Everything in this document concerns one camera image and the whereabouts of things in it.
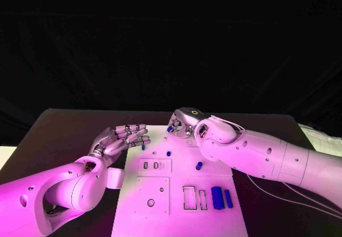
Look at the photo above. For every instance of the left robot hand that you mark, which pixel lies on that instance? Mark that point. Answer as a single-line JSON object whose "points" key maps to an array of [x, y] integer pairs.
{"points": [[115, 142]]}

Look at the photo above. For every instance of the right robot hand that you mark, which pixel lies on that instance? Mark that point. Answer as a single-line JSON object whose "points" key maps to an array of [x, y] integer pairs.
{"points": [[187, 116]]}

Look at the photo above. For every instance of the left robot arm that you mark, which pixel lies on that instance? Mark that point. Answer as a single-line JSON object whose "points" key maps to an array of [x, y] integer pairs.
{"points": [[80, 177]]}

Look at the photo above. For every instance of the white task board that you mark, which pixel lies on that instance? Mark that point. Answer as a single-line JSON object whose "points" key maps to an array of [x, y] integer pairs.
{"points": [[177, 222]]}

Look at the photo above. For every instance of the long thin blue cylinder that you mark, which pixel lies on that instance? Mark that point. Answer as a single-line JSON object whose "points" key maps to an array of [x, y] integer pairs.
{"points": [[229, 199]]}

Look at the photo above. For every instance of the white cloth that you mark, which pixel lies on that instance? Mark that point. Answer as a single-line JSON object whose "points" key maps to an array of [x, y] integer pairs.
{"points": [[326, 142]]}

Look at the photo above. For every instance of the thick blue peg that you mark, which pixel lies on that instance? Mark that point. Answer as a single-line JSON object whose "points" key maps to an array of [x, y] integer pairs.
{"points": [[200, 165]]}

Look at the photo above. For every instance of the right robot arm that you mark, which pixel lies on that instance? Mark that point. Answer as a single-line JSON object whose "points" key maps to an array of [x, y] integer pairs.
{"points": [[253, 151]]}

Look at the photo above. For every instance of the large blue cylinder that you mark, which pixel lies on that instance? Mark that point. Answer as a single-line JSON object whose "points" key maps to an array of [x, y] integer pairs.
{"points": [[217, 198]]}

